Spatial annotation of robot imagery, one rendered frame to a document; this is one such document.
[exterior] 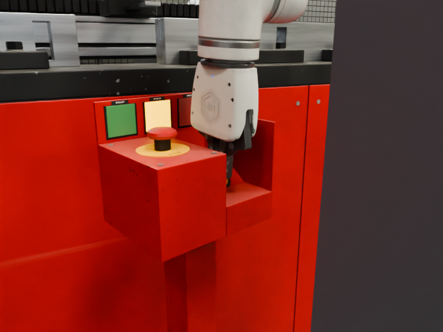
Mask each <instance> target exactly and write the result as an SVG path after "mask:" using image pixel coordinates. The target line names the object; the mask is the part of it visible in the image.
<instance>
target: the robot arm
mask: <svg viewBox="0 0 443 332"><path fill-rule="evenodd" d="M307 3H308V0H199V16H198V56H199V57H205V59H201V60H200V62H198V64H197V67H196V72H195V76H194V83H193V89H192V101H191V125H192V127H193V128H195V129H196V130H197V131H198V132H199V133H200V134H201V135H203V137H205V138H206V141H207V143H208V149H211V150H215V151H217V152H222V153H225V154H226V179H230V178H231V177H232V170H233V155H235V154H236V153H237V151H238V150H247V149H251V147H252V144H251V138H252V137H253V136H254V135H255V132H256V126H257V120H258V76H257V69H256V68H255V67H254V65H255V63H254V62H251V60H257V59H258V57H259V49H260V35H261V27H262V24H263V23H269V24H286V23H290V22H293V21H295V20H297V19H298V18H299V17H300V16H301V15H302V14H303V13H304V11H305V9H306V7H307ZM228 142H229V143H228Z"/></svg>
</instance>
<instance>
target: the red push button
mask: <svg viewBox="0 0 443 332"><path fill-rule="evenodd" d="M176 135H177V131H176V130H175V129H174V128H171V127H168V126H159V127H154V128H151V129H150V130H148V132H147V136H148V137H149V139H153V140H154V149H155V150H156V151H160V152H164V151H168V150H170V149H171V139H173V138H175V137H176Z"/></svg>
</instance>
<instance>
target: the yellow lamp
mask: <svg viewBox="0 0 443 332"><path fill-rule="evenodd" d="M144 104H145V115H146V131H148V130H150V129H151V128H154V127H159V126H168V127H171V111H170V100H163V101H151V102H145V103H144Z"/></svg>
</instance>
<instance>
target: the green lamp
mask: <svg viewBox="0 0 443 332"><path fill-rule="evenodd" d="M106 115H107V130H108V138H112V137H116V136H124V135H130V134H136V117H135V106H134V103H132V104H125V105H112V106H106Z"/></svg>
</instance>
